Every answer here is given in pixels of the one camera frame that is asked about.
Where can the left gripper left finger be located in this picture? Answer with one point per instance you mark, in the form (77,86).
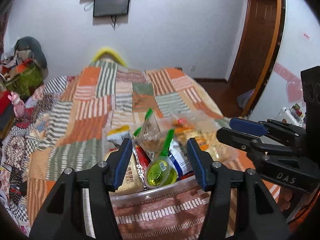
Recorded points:
(61,216)

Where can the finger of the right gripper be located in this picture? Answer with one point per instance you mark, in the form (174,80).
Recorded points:
(235,139)
(250,127)

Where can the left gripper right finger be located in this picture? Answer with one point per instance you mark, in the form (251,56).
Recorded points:
(257,214)

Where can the clear plastic storage bin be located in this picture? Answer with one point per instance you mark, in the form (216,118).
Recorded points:
(207,125)

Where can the purple label cracker pack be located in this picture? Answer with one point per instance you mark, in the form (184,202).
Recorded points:
(133,180)

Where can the blue white snack bag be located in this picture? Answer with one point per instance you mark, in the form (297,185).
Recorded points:
(179,159)

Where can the red snack bag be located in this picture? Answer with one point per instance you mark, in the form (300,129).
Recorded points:
(142,160)

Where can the yellow white snack bag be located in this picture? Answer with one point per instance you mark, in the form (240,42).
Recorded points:
(117,135)

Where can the clear green-edged pastry bag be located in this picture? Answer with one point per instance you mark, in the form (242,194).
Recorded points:
(149,136)

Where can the green jelly cup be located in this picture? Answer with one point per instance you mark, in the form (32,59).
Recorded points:
(160,172)

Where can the person's right hand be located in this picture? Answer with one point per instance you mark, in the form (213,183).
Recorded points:
(290,201)

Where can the brown wooden door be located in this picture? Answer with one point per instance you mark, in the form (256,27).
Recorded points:
(258,49)

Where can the checkered patterned blanket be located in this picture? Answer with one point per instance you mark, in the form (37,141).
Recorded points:
(23,139)

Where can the patchwork striped bed quilt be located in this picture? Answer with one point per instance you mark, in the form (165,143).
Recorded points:
(107,102)

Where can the dark blue box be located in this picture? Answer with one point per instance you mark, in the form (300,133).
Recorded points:
(7,118)

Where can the pink plush toy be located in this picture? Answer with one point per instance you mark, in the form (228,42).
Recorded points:
(18,104)

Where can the red box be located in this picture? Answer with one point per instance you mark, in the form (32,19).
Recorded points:
(4,101)

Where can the green printed bag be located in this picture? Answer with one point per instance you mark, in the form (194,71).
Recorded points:
(25,83)

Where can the yellow foam tube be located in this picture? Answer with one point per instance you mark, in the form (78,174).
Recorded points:
(107,52)

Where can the grey green long pillow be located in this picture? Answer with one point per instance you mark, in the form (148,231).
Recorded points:
(32,44)

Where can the white wall socket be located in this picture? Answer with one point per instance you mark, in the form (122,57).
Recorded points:
(192,69)

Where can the small black wall monitor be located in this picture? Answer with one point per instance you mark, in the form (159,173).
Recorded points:
(104,8)

